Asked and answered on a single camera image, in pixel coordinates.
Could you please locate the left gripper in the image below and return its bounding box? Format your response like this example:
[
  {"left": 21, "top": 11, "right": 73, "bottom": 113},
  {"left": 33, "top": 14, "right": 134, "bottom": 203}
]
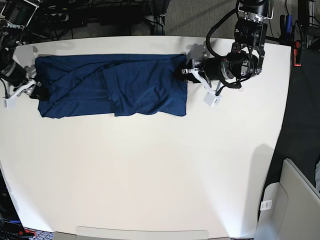
[{"left": 174, "top": 52, "right": 230, "bottom": 96}]

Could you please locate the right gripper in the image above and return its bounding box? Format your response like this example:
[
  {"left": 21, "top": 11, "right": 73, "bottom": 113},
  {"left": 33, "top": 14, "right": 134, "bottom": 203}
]
[{"left": 3, "top": 63, "right": 50, "bottom": 102}]

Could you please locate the blue long-sleeve shirt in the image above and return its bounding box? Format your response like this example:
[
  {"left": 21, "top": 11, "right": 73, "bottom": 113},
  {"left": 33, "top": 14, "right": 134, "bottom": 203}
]
[{"left": 35, "top": 54, "right": 188, "bottom": 119}]

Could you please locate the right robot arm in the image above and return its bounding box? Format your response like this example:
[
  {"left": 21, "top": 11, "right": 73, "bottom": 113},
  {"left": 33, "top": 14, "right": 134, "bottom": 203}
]
[{"left": 0, "top": 0, "right": 50, "bottom": 101}]

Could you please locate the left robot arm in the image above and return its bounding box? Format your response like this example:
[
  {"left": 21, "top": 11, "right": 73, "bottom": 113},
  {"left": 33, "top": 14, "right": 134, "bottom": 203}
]
[{"left": 174, "top": 0, "right": 274, "bottom": 97}]

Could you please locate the red clamp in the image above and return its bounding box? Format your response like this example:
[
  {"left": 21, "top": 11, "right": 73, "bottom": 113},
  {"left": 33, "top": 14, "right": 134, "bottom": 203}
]
[{"left": 293, "top": 40, "right": 302, "bottom": 67}]

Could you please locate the black box with label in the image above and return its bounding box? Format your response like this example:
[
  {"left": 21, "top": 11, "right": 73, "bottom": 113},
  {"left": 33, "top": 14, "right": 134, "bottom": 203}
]
[{"left": 0, "top": 174, "right": 24, "bottom": 240}]

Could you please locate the white barcode tag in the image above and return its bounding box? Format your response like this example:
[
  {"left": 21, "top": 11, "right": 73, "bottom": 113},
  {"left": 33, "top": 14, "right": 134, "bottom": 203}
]
[{"left": 260, "top": 199, "right": 273, "bottom": 211}]

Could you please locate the grey plastic bin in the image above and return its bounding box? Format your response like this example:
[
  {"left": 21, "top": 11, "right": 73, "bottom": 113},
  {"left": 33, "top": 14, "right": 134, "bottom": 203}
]
[{"left": 254, "top": 158, "right": 320, "bottom": 240}]

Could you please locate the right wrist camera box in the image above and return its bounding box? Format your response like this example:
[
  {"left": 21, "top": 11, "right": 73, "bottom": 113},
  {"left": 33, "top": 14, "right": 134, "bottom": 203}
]
[{"left": 3, "top": 98, "right": 16, "bottom": 109}]

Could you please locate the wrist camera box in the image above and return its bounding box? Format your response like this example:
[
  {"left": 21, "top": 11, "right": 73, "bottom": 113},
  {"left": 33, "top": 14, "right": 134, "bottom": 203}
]
[
  {"left": 3, "top": 98, "right": 16, "bottom": 109},
  {"left": 204, "top": 93, "right": 222, "bottom": 107}
]

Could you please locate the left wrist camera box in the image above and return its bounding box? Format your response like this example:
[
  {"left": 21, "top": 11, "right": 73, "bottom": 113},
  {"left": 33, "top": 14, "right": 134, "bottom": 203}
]
[{"left": 204, "top": 93, "right": 222, "bottom": 107}]

